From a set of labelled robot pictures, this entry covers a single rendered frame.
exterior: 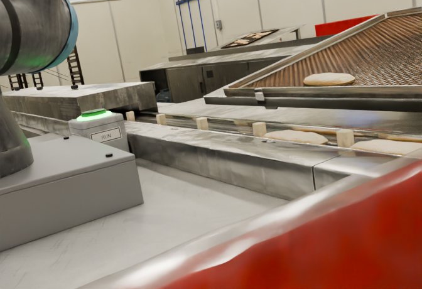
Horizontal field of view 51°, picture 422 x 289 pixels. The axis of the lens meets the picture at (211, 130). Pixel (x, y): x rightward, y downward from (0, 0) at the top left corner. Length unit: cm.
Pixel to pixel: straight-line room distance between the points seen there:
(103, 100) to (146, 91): 10
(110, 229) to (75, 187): 6
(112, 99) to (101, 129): 28
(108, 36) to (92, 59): 51
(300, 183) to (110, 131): 38
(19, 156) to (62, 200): 8
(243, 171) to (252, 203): 5
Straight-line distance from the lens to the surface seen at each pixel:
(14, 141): 54
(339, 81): 65
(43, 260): 43
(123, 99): 99
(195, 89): 465
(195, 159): 56
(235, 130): 66
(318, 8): 550
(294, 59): 91
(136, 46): 823
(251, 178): 48
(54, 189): 48
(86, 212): 49
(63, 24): 66
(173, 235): 41
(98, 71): 793
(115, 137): 72
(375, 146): 46
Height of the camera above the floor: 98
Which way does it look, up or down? 11 degrees down
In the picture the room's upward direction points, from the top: 9 degrees counter-clockwise
